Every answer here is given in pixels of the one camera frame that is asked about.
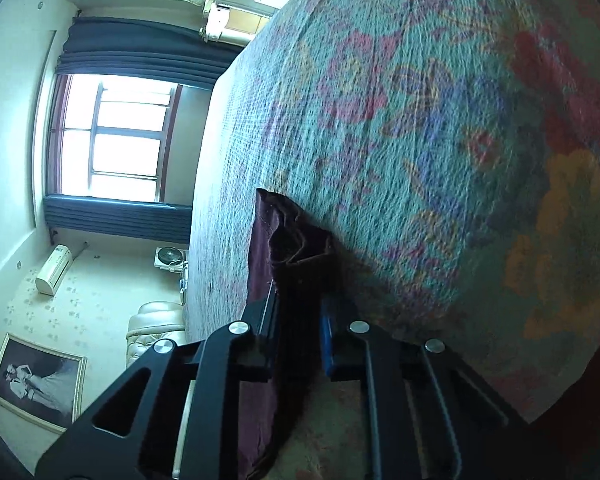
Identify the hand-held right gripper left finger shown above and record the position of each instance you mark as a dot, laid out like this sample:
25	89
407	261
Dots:
265	330

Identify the white air conditioner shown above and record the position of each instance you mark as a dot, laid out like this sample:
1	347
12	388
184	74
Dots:
54	270

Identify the framed black-and-white photo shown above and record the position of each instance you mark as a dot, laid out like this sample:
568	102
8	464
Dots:
37	382

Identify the white fan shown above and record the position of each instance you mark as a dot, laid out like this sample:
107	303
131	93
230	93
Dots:
170	257

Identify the white dresser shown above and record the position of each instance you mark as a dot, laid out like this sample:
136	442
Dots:
240	5

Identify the floral teal blanket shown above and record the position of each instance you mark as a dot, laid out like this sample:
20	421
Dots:
405	160

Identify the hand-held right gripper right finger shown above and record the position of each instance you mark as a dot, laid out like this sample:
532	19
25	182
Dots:
327	340

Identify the dark maroon pants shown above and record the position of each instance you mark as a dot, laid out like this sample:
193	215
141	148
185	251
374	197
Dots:
290	280

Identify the cream tufted leather headboard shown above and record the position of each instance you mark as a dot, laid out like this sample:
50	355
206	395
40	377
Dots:
155	327

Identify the bright window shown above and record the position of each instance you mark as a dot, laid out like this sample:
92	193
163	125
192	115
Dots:
120	135

